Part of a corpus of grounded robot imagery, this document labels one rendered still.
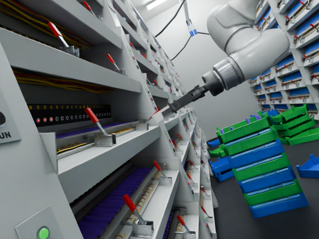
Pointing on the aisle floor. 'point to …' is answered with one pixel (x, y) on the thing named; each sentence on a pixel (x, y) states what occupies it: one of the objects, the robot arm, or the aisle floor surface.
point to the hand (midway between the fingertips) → (163, 114)
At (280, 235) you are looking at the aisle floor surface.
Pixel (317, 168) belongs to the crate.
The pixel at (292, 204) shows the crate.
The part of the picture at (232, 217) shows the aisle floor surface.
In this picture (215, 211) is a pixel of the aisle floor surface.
